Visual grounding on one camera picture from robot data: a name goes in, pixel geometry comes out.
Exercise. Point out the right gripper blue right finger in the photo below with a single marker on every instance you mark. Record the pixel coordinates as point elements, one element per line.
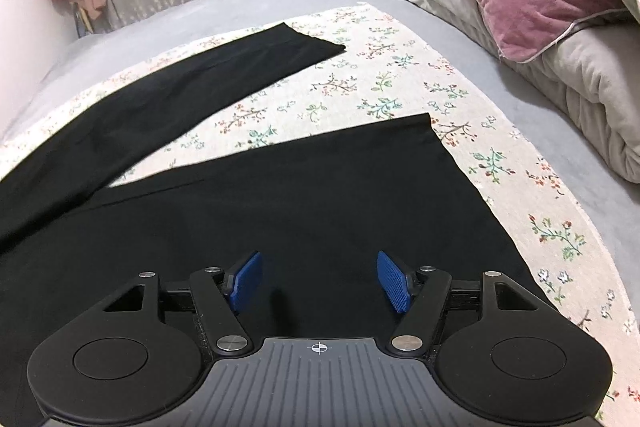
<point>397,280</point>

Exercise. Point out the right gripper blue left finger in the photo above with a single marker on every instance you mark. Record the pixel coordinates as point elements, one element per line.
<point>242,280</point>

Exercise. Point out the black pants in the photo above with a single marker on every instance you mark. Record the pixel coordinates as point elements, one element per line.
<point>458,347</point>

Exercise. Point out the floral white bed mat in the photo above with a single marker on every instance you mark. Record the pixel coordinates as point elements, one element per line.
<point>500,166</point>

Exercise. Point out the grey bed sheet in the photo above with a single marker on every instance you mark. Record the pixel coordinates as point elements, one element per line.
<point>69,67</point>

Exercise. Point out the beige grey folded quilt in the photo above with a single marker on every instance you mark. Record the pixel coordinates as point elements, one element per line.
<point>592,75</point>

